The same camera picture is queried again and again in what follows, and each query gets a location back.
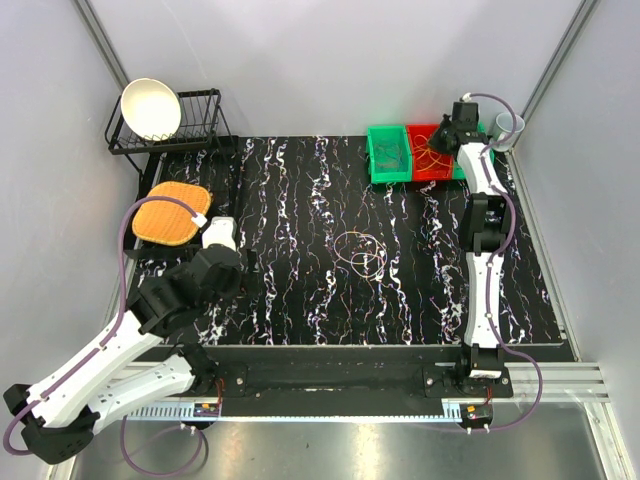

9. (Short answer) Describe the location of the yellow thin cable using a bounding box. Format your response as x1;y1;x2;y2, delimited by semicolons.
417;142;454;177

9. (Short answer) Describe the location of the orange thin cable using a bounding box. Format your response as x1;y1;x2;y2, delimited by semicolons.
415;132;451;176

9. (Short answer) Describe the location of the blue thin cable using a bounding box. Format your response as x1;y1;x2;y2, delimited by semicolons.
374;142;406;169

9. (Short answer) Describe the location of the white thin cable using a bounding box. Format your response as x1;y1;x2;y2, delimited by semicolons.
332;230;389;279

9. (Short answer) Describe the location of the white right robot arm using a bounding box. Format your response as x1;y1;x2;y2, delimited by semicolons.
429;100;515;399

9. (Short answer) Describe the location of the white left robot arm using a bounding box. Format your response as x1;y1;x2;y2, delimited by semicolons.
3;244;258;465

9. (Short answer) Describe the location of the red plastic bin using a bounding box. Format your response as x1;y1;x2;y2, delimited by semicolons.
406;124;454;182

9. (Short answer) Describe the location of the right green plastic bin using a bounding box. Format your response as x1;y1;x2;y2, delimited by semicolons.
452;119;497;179

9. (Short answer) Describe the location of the green plastic bin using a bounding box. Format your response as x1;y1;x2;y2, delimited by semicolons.
452;119;497;179
366;125;413;184

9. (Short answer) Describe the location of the light blue mug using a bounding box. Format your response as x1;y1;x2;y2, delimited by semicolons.
491;111;525;153

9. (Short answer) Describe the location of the left green plastic bin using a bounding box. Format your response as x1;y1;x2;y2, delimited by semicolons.
366;125;413;184

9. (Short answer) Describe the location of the orange woven basket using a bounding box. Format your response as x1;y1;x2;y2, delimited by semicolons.
132;181;213;246

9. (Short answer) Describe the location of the black marble pattern mat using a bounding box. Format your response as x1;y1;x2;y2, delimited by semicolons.
115;134;566;347

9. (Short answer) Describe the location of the white bowl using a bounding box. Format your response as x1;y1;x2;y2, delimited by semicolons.
120;78;182;141

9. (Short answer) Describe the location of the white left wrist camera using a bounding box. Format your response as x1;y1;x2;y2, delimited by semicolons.
191;213;237;252

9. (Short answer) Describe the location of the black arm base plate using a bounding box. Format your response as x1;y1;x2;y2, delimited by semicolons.
206;345;514;421

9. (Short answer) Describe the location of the black wire dish rack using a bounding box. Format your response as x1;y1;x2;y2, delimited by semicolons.
104;88;240;261

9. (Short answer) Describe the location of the white slotted cable duct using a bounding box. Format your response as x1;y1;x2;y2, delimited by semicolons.
127;401;222;422

